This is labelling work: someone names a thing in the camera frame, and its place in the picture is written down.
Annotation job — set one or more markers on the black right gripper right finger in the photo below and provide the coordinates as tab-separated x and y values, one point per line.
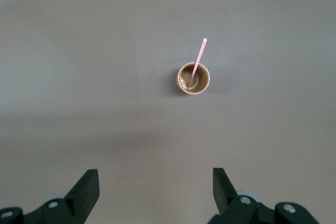
225	200

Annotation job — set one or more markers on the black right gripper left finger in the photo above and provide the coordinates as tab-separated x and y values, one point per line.
81	197

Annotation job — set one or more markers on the brown wooden cup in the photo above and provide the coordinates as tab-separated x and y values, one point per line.
202	82

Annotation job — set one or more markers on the pink chopstick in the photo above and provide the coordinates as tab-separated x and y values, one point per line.
200	56

